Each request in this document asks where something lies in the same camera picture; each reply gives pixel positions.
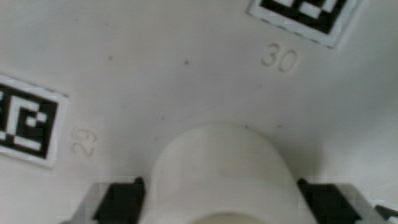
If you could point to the white round table top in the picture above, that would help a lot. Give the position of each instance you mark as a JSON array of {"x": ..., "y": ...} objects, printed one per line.
[{"x": 213, "y": 97}]

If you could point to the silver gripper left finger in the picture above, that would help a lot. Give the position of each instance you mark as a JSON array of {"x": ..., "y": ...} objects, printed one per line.
[{"x": 110, "y": 205}]

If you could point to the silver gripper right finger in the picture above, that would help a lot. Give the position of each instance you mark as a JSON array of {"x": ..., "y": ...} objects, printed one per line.
[{"x": 334, "y": 210}]

